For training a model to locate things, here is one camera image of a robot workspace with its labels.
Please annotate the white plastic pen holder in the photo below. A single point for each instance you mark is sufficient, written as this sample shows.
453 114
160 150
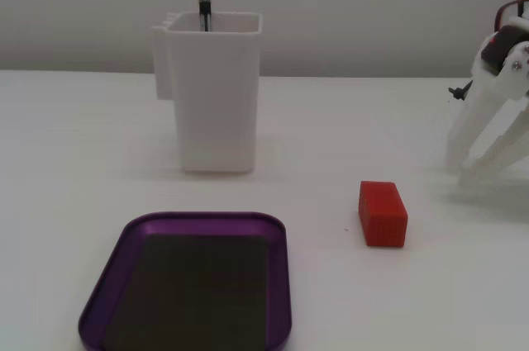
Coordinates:
217 99

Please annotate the purple metal tray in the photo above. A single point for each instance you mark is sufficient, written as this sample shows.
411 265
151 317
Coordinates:
127 252

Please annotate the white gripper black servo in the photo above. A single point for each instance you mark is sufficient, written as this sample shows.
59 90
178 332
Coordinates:
493 72

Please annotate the red cube block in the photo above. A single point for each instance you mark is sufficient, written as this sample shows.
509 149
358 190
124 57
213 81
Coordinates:
382 214

